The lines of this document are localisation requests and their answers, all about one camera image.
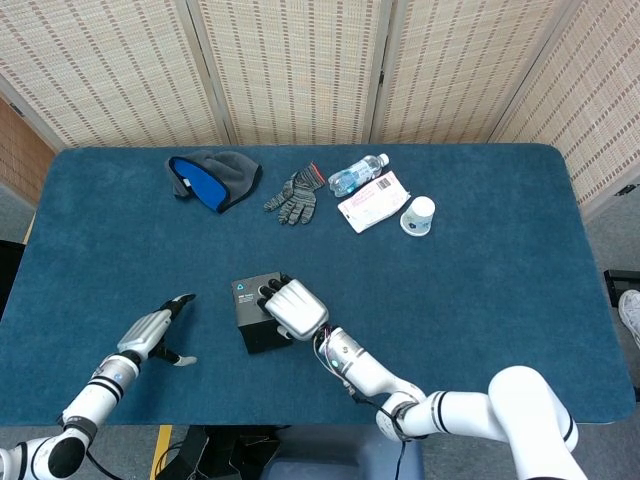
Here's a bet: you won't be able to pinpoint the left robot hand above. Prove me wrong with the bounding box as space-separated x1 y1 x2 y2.
116 292 199 368

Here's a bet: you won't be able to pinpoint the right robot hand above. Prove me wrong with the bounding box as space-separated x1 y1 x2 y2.
256 272 331 342

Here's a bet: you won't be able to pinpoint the black paper box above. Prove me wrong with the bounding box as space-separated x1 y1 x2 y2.
230 271 296 356

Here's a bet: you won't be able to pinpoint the grey knit work glove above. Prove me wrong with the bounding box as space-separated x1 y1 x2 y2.
263 161 327 226

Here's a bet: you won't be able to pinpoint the yellow floor tape strip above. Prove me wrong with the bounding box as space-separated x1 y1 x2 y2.
148 424 174 480

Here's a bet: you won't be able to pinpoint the white tissue packet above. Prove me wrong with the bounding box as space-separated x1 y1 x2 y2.
336 170 413 235

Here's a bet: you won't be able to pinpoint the clear plastic water bottle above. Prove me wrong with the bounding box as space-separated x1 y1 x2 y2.
327 152 391 198

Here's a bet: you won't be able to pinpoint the grey blue beanie hat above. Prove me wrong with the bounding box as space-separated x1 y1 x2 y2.
167 149 264 215

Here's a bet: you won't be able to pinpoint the black furniture piece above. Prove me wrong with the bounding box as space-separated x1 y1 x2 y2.
0 238 25 321

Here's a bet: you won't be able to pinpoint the white floral paper cup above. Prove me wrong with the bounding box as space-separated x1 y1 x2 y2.
398 195 436 237

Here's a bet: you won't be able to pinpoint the blue grey padded seat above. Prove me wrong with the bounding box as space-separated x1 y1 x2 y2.
259 424 426 480

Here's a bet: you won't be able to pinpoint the brown woven screen panel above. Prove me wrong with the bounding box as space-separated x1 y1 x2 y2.
0 97 56 214

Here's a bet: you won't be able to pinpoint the beige woven screen panel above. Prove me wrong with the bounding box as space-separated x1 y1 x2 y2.
489 0 640 221
0 0 224 150
184 0 396 146
369 0 584 146

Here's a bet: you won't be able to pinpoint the white sneaker shoe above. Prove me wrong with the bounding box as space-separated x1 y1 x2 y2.
615 289 640 351

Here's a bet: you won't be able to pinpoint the coloured right wrist wires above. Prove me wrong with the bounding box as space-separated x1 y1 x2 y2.
314 324 351 391

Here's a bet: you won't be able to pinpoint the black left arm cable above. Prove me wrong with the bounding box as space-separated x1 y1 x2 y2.
57 417 126 480

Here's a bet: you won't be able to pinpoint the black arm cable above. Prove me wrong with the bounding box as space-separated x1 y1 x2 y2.
57 417 126 480
349 387 409 480

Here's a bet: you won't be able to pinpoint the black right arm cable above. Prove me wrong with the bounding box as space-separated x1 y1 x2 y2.
349 387 409 480

